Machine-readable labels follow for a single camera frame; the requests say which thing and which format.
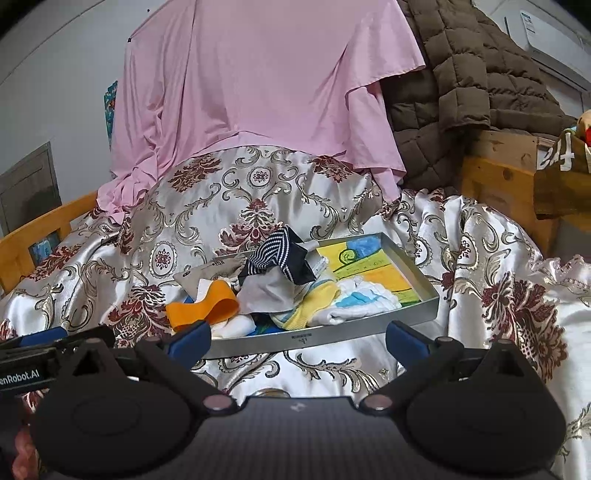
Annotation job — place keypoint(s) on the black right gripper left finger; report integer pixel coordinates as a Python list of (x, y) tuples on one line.
[(169, 362)]

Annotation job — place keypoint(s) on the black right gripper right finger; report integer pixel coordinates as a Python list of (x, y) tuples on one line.
[(425, 362)]

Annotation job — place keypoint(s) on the navy white striped sock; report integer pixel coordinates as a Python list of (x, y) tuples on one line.
[(282, 249)]

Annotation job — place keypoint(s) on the orange cloth strip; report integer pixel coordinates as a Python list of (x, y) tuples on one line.
[(215, 302)]

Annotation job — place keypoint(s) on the white blue fluffy cloth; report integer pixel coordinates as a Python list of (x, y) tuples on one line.
[(357, 299)]

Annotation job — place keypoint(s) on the silver tray with painted bottom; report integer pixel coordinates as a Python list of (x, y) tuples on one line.
[(425, 310)]

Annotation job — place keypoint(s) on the grey cloth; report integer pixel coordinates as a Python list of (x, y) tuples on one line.
[(268, 293)]

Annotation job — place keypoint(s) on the yellow striped towel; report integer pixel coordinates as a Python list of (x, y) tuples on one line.
[(319, 296)]

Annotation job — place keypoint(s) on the floral satin sofa cover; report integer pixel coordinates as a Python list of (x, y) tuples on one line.
[(492, 280)]

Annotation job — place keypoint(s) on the wooden sofa armrest left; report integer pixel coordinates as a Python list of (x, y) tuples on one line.
[(23, 249)]

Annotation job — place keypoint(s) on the wooden sofa armrest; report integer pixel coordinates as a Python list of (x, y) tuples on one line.
[(23, 249), (498, 170)]

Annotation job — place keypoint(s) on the wooden sofa armrest right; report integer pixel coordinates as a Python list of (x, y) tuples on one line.
[(498, 170)]

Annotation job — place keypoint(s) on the olive printed bag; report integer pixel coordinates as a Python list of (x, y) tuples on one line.
[(562, 179)]

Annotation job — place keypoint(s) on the pink draped cloth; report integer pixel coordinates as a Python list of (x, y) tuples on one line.
[(203, 76)]

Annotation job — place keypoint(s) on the brown quilted jacket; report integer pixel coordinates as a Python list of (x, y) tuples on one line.
[(476, 78)]

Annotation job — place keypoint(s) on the white air conditioner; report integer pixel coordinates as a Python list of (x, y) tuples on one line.
[(557, 42)]

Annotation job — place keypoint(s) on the beige drawstring pouch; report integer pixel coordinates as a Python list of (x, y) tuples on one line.
[(219, 268)]

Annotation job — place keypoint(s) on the grey wall panel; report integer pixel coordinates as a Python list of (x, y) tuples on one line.
[(29, 189)]

